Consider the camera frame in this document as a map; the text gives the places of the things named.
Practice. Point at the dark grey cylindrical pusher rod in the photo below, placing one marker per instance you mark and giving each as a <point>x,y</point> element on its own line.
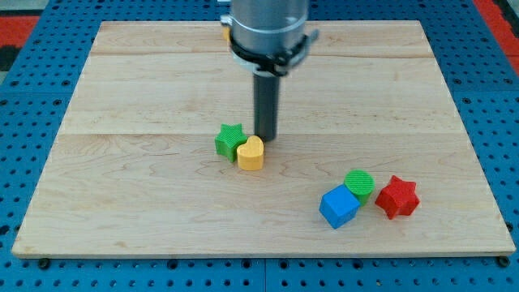
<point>266,98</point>

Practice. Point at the yellow block behind arm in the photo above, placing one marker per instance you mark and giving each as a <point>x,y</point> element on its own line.
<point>226,33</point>

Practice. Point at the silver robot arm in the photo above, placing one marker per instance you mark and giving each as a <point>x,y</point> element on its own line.
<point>267,37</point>

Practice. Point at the green star block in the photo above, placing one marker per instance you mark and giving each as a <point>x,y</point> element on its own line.
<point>228,140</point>

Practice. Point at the yellow heart block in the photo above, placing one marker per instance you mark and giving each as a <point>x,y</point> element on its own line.
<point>251,154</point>

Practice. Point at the green cylinder block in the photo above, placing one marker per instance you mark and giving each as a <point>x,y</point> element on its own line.
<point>361,184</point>

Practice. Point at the blue cube block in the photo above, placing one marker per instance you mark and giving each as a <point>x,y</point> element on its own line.
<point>339,206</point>

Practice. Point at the wooden board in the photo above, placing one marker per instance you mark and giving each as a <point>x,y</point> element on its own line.
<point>134,173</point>

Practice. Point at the red star block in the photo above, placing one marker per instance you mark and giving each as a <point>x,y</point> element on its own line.
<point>398,198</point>

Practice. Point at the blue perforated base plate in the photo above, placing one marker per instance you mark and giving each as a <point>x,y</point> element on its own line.
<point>40,83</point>

